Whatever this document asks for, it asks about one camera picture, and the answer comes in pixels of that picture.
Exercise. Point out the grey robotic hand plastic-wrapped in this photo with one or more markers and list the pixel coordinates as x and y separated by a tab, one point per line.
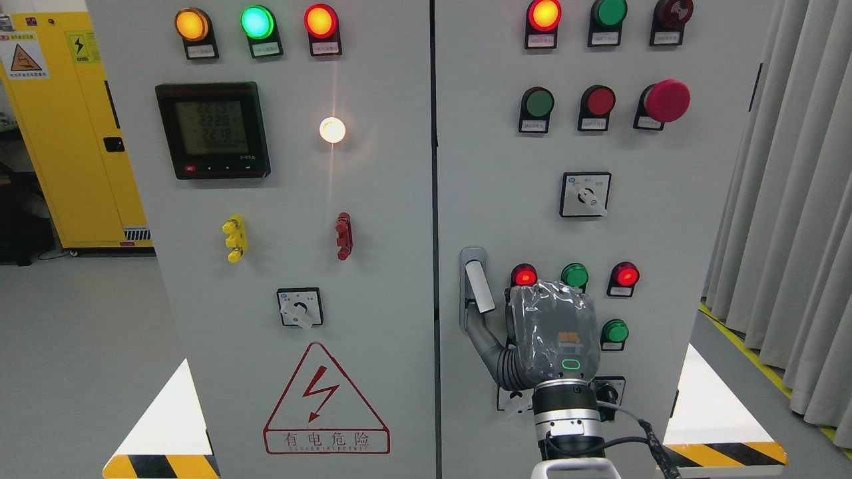
556	337

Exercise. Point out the silver door swing handle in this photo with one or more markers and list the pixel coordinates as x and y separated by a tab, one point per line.
474	288

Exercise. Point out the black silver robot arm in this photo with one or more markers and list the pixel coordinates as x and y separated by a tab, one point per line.
568	430

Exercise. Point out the grey right cabinet door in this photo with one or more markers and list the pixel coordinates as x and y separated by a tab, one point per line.
500	189

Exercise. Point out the grey cabinet door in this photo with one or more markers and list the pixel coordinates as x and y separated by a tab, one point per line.
500	189
378	305

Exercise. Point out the orange-red top lamp right door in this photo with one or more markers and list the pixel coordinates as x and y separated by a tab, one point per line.
541	27

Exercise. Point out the green top lamp right door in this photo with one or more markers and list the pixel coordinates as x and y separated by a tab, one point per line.
606	20

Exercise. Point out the grey left cabinet door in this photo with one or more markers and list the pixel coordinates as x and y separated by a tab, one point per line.
378	305

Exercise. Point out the red indicator lamp left door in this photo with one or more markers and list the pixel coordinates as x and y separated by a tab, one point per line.
322	26

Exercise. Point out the green indicator lamp left door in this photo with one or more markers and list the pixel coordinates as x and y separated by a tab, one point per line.
259	27

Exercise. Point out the orange indicator lamp left door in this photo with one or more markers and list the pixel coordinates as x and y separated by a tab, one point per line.
197	33

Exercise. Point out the green button lower right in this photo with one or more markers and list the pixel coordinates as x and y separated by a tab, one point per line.
614	335

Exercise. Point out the green lamp middle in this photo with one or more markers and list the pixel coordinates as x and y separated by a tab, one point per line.
575	275

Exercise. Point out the lit red lamp left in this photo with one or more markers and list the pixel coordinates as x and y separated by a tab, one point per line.
523	274

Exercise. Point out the lit red lamp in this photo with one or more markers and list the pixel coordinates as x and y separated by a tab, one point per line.
523	274
623	279

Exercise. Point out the lit red lamp right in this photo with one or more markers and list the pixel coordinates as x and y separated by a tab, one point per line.
623	279

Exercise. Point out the green push button upper row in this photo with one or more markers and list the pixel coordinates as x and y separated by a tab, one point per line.
537	104

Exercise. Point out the red terminal connector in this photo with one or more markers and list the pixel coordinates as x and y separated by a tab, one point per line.
343	226

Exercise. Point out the red push button upper row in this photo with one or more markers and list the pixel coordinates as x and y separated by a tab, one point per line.
594	108

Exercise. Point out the grey curtain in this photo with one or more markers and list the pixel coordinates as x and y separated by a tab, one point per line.
781	269

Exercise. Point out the red electric hazard warning sticker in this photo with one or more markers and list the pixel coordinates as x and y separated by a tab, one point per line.
321	411

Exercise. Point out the red emergency stop mushroom button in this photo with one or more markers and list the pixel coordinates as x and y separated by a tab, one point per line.
660	103

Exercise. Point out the white glowing indicator lamp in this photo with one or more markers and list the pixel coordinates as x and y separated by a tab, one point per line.
332	130

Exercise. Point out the yellow terminal connector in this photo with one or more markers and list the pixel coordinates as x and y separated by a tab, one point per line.
236	238

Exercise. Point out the dark red buzzer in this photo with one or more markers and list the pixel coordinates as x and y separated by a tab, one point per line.
668	22

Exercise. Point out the black digital power meter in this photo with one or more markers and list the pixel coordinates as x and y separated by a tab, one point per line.
214	131

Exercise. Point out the yellow safety cabinet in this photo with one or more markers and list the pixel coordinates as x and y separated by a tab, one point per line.
57	85

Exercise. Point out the lower white rotary selector switch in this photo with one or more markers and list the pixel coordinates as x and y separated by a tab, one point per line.
513	403

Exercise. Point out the black knob selector switch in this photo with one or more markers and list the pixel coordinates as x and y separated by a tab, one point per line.
609	389

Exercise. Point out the upper right rotary selector switch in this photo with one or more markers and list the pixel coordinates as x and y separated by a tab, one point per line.
585	194

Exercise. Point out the left door rotary selector switch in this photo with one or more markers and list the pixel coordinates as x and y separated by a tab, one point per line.
300	307

